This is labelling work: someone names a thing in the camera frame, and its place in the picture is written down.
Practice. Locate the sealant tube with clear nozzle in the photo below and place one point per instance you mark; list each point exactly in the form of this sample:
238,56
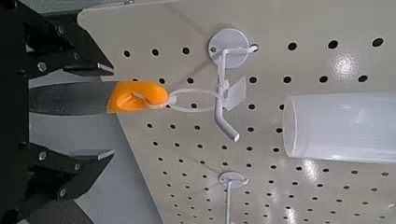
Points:
342,127

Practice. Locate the white pegboard hook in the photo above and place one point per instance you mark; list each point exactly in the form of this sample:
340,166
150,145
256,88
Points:
232,178
229,43

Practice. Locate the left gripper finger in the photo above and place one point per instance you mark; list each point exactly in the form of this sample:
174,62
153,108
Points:
81,49
77,174

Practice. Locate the beige pegboard panel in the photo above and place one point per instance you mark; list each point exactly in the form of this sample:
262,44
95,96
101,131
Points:
311,193

